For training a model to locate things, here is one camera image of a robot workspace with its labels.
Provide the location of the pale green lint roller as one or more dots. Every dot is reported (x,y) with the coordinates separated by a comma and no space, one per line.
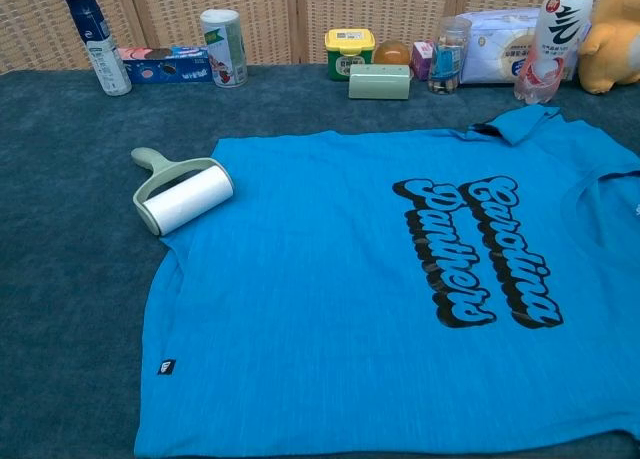
(190,199)

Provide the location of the blue printed T-shirt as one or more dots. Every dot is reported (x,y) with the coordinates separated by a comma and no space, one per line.
(300,279)

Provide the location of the pale green roller cover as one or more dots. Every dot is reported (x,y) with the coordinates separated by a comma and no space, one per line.
(377,84)

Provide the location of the yellow lidded green tub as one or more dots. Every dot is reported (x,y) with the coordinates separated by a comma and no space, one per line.
(350,41)

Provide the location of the orange jelly cup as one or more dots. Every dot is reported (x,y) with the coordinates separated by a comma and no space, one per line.
(392,53)

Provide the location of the small pink purple carton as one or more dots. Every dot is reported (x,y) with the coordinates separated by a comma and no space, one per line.
(421,59)

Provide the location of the white lidded snack canister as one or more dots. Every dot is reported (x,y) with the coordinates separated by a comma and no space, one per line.
(225,49)

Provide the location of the clear jar with sticks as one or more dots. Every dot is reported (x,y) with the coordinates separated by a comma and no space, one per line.
(447,59)

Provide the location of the blue cookie box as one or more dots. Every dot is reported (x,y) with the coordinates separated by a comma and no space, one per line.
(170,66)

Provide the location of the woven folding screen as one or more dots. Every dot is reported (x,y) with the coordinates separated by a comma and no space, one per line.
(350,4)

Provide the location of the white tissue pack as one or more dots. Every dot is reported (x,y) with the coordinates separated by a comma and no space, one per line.
(495,49)

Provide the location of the dark teal table cloth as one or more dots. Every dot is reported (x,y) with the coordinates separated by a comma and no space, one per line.
(60,279)

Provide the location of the navy capped spray bottle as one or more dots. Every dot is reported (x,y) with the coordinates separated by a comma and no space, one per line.
(102,54)

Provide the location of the clear drink bottle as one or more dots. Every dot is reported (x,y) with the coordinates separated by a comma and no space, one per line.
(555,34)

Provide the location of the yellow plush toy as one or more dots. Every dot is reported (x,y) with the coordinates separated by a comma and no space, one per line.
(615,44)

